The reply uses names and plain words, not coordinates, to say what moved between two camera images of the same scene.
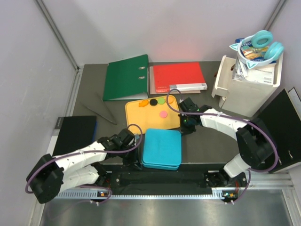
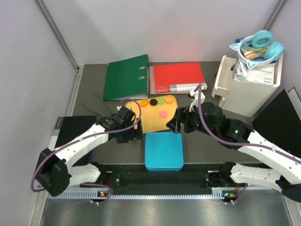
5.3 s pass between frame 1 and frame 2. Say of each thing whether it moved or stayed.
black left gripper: moved
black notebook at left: stayed
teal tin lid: stayed
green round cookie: stayed
